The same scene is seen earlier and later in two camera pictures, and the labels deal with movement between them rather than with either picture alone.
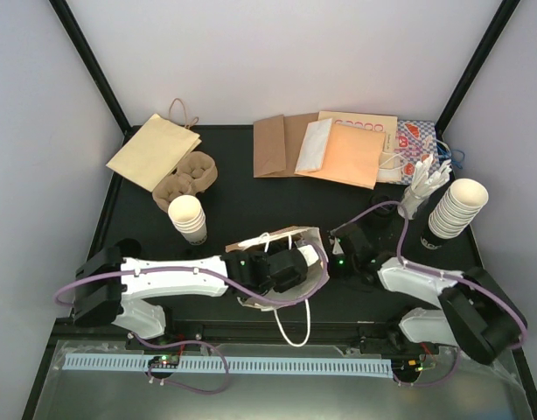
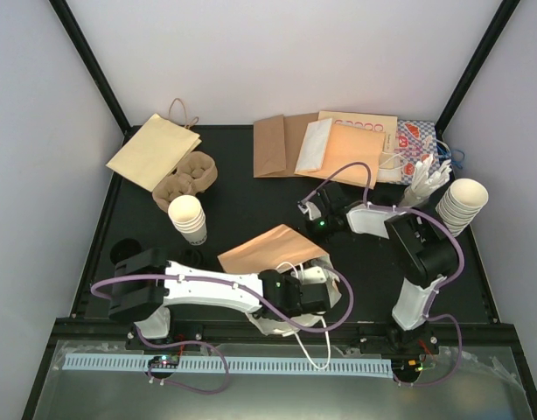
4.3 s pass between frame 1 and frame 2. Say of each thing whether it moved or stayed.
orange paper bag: moved
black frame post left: stayed
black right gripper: moved
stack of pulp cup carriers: stayed
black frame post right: stayed
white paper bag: stayed
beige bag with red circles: stayed
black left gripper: moved
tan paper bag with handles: stayed
